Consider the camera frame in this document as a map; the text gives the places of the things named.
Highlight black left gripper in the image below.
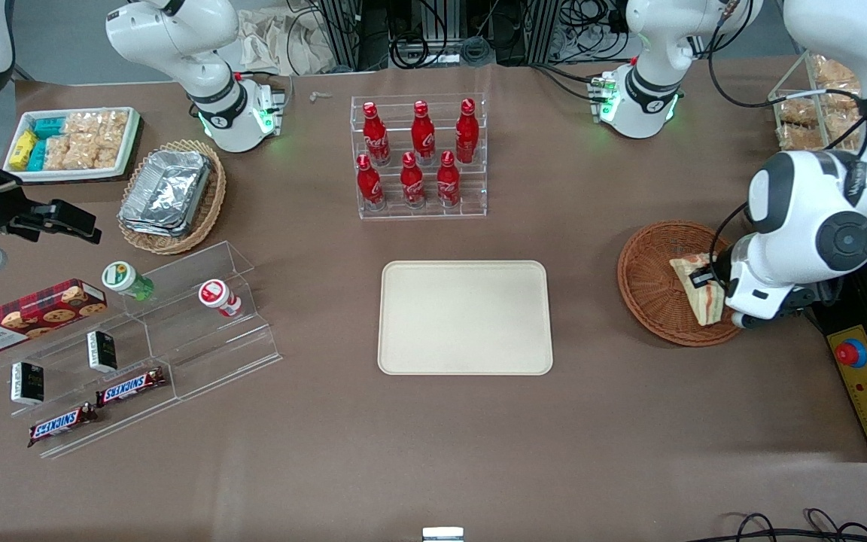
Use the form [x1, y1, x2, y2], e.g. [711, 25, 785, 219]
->
[692, 251, 736, 291]

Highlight triangle sandwich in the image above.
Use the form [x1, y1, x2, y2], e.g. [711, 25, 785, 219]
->
[669, 254, 729, 327]

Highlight brown round wicker basket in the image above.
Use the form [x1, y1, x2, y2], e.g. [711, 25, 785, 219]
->
[617, 220, 752, 348]

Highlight white rectangular snack tray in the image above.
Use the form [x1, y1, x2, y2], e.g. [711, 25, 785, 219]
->
[3, 107, 141, 184]

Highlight light oval wicker basket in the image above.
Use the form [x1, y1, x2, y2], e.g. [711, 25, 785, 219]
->
[117, 139, 227, 256]

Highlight beige rectangular tray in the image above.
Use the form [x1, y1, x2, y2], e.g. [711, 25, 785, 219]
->
[378, 260, 555, 376]

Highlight clear rice cracker bag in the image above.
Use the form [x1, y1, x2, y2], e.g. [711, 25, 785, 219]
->
[65, 111, 130, 142]
[44, 135, 73, 172]
[69, 137, 121, 170]

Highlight green lidded drink cup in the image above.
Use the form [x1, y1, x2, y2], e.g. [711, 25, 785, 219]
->
[102, 261, 155, 301]

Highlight yellow snack packet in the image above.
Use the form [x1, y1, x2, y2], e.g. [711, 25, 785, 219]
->
[9, 129, 38, 172]

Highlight red tartan cookie box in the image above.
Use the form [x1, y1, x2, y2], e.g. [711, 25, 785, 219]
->
[0, 279, 109, 357]

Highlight stacked aluminium foil trays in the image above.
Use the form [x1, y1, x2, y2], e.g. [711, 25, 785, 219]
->
[118, 149, 213, 239]

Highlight small black white box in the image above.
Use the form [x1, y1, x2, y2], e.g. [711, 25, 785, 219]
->
[87, 330, 118, 373]
[11, 362, 45, 407]

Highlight red lidded drink cup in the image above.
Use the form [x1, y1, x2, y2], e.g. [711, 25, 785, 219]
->
[199, 279, 243, 319]

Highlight bagged fried snack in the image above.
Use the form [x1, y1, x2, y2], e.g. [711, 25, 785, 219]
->
[778, 98, 819, 126]
[817, 90, 865, 121]
[814, 56, 861, 91]
[778, 124, 826, 151]
[825, 119, 866, 150]

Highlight snickers chocolate bar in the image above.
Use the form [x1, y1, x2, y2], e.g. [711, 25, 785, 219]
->
[27, 403, 100, 449]
[96, 367, 167, 408]

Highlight clear acrylic stepped shelf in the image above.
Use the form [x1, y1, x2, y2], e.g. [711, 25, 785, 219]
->
[0, 241, 284, 460]

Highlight clear acrylic bottle rack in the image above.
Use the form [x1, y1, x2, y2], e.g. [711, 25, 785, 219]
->
[351, 93, 488, 221]

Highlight red cola bottle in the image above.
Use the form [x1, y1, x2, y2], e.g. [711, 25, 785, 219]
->
[437, 150, 462, 208]
[455, 98, 480, 165]
[362, 102, 392, 167]
[400, 151, 427, 209]
[356, 154, 386, 211]
[411, 99, 437, 166]

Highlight beige cloth bag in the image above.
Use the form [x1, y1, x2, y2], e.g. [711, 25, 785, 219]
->
[236, 8, 339, 77]

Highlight white wire rack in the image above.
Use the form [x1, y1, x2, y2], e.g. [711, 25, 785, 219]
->
[768, 50, 867, 153]

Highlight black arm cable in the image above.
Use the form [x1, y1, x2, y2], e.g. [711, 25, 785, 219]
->
[707, 0, 867, 283]

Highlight black base cables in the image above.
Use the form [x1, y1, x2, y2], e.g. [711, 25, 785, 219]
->
[530, 62, 609, 104]

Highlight black floor cables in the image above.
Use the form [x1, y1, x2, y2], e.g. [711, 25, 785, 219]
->
[703, 510, 867, 542]

